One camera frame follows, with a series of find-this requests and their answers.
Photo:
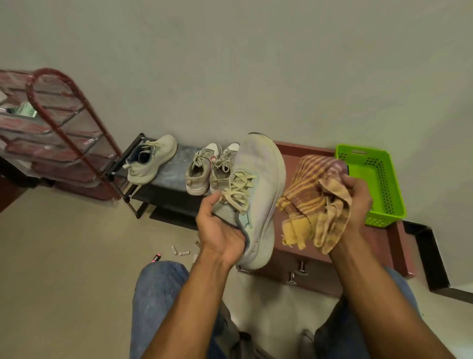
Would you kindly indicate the person's left hand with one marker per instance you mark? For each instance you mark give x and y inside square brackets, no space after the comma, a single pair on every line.
[221,240]

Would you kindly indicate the red-brown drawer cabinet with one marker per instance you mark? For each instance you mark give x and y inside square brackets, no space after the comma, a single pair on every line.
[317,270]

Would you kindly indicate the striped yellow cleaning cloth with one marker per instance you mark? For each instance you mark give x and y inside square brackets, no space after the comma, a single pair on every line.
[310,199]

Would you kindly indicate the pink highlighter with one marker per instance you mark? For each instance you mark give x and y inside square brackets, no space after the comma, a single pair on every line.
[155,258]

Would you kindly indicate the green white packet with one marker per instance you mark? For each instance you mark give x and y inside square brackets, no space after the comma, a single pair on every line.
[24,110]

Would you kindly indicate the black shoe rack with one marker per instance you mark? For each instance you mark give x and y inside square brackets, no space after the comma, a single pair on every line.
[173,166]

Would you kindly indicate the red metal rack plastic-wrapped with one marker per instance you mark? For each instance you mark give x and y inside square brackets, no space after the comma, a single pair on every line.
[55,151]

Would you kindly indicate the white pink sneaker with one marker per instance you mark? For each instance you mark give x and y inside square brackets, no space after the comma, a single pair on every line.
[218,181]
[197,181]

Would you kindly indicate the person's right leg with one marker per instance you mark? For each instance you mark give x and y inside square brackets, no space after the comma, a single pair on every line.
[336,340]

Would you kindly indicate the black stool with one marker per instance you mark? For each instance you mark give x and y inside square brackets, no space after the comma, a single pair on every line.
[251,347]

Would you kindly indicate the grey-blue sneaker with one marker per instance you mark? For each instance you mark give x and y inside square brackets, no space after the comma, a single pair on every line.
[166,146]
[258,162]

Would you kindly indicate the person's right hand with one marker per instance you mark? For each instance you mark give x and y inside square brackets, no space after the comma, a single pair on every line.
[360,203]

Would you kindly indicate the green plastic basket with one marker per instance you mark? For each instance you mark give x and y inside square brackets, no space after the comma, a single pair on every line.
[384,177]

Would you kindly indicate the person's left forearm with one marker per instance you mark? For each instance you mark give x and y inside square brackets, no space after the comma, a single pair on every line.
[188,314]

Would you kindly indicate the person's grey slipper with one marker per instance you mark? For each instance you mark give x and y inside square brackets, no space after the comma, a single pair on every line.
[306,344]
[229,329]

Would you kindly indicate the person's right forearm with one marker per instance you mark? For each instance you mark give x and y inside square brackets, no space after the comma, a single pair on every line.
[380,307]

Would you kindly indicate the black baseboard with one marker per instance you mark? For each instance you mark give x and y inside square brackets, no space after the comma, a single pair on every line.
[432,259]

